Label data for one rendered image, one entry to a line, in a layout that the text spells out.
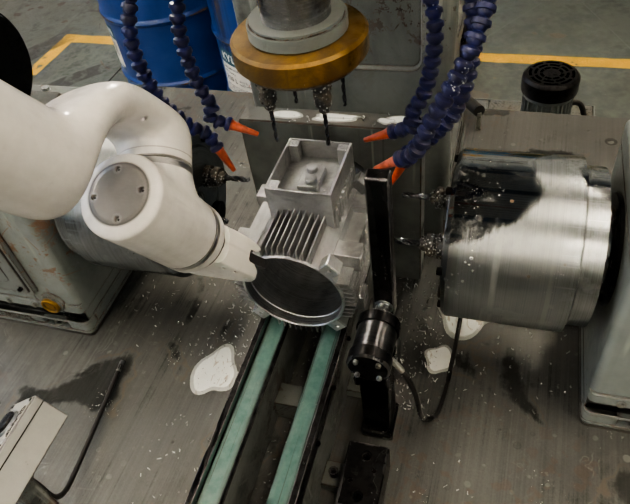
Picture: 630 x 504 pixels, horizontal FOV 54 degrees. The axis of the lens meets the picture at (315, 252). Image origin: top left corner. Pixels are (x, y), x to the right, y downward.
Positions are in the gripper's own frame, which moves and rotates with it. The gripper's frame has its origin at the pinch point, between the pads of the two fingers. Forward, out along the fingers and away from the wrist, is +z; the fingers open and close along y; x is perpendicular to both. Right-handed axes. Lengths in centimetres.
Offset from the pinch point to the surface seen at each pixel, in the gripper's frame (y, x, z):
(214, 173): -12.5, 16.8, 11.5
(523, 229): 36.6, 9.5, 0.0
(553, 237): 40.3, 8.9, 0.0
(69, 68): -215, 135, 204
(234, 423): 1.0, -21.5, 7.4
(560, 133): 45, 51, 63
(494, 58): 24, 159, 218
